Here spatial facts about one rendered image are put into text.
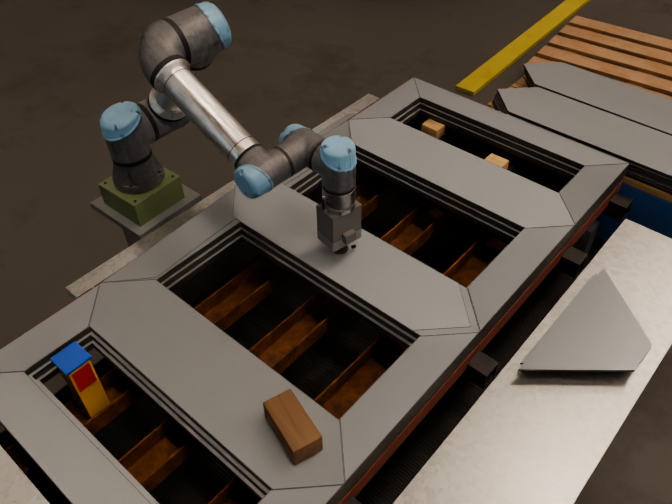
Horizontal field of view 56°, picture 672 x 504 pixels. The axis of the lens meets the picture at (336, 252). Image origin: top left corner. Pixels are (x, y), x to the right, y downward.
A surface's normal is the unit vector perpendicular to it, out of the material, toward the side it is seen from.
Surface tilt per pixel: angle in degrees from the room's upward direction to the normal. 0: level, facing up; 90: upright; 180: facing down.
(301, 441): 0
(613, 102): 0
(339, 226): 90
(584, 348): 0
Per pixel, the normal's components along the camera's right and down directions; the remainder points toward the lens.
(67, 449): -0.01, -0.71
